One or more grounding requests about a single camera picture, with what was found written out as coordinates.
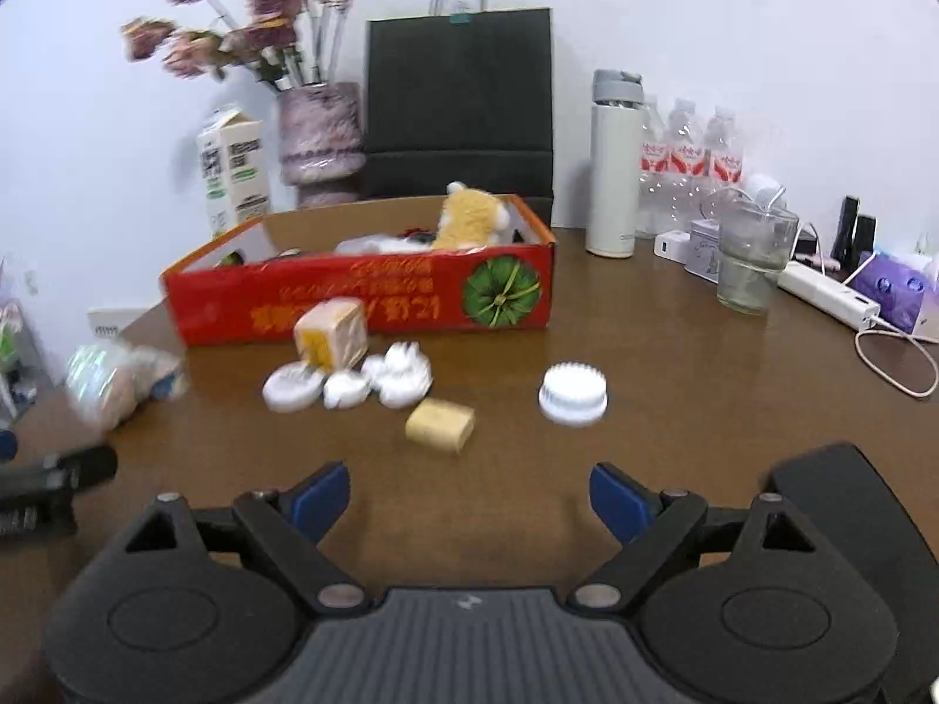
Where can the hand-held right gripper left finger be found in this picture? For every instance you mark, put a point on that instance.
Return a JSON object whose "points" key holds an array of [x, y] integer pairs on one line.
{"points": [[319, 499]]}

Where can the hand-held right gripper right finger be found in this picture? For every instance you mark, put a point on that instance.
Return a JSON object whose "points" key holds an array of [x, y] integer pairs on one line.
{"points": [[620, 502]]}

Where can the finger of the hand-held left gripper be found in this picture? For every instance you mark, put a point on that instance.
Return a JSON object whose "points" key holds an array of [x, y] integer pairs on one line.
{"points": [[6, 446], [73, 469]]}

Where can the red cardboard box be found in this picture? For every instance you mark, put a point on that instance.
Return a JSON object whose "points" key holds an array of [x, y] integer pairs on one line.
{"points": [[411, 293]]}

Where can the white and yellow plush toy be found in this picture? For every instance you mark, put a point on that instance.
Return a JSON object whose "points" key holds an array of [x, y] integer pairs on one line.
{"points": [[469, 216]]}

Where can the wooden desktop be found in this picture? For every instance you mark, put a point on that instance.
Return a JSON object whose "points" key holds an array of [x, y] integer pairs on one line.
{"points": [[697, 418]]}

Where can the metal shelf rack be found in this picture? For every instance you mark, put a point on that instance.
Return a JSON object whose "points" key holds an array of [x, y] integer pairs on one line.
{"points": [[18, 352]]}

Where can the iridescent plastic bag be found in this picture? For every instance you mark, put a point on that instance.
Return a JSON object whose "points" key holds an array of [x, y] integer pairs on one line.
{"points": [[110, 381]]}

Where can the large white ribbed cap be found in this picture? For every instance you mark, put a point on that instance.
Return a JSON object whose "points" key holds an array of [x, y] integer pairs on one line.
{"points": [[572, 392]]}

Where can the small yellow block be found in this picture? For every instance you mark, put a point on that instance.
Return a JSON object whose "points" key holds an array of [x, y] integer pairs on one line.
{"points": [[440, 425]]}

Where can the small cream cube box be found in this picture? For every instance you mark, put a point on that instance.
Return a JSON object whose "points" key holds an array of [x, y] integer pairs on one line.
{"points": [[334, 334]]}

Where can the black curved object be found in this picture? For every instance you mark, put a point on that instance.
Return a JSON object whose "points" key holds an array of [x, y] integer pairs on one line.
{"points": [[865, 499]]}

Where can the white charger block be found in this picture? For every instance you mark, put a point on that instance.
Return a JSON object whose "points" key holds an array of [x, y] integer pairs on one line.
{"points": [[671, 246]]}

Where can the small pale tin box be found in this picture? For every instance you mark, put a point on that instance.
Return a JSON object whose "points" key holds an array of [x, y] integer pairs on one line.
{"points": [[703, 253]]}

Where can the clear drinking glass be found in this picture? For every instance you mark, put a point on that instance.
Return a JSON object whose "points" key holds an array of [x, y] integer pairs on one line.
{"points": [[752, 264]]}

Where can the white power strip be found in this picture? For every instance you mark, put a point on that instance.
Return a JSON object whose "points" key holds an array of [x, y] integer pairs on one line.
{"points": [[829, 297]]}

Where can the white thermos bottle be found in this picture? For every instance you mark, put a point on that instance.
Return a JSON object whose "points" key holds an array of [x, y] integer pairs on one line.
{"points": [[615, 176]]}

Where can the white milk carton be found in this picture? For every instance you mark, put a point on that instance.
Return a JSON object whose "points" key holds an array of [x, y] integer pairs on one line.
{"points": [[238, 169]]}

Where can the clear water bottle red label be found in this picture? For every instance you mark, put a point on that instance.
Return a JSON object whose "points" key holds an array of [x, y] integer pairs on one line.
{"points": [[725, 158], [653, 161], [684, 161]]}

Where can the white round device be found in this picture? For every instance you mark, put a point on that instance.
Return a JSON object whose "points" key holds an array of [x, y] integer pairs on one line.
{"points": [[763, 187]]}

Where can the purple tissue pack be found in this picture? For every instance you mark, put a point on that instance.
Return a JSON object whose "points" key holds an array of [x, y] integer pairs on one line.
{"points": [[899, 286]]}

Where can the tall black bottle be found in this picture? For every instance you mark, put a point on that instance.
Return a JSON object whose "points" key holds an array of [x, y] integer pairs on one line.
{"points": [[847, 231]]}

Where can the purple textured vase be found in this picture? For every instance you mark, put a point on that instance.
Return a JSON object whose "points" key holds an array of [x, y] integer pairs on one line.
{"points": [[323, 139]]}

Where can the short black bottle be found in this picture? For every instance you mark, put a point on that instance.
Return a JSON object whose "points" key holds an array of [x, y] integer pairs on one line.
{"points": [[865, 238]]}

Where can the black paper bag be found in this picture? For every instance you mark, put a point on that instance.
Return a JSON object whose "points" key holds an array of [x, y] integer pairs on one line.
{"points": [[458, 103]]}

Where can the dried pink flowers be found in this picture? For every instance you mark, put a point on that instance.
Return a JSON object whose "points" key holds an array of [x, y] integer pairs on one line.
{"points": [[271, 4]]}

